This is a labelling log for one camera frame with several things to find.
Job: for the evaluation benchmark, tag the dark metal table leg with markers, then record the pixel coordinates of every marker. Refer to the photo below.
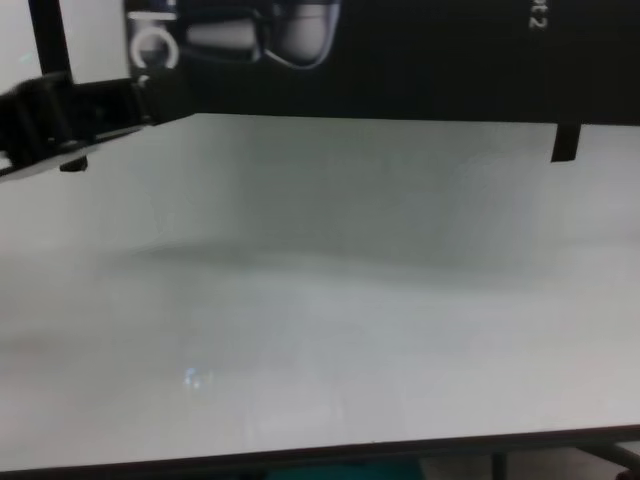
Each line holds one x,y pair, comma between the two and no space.
500,467

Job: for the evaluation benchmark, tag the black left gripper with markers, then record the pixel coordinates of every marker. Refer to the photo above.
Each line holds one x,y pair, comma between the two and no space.
50,120

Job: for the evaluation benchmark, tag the grey diagonal table bar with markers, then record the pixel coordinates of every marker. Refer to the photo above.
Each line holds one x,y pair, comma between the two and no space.
610,455

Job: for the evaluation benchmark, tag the black robot print poster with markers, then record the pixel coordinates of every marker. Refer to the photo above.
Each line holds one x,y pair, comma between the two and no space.
400,75

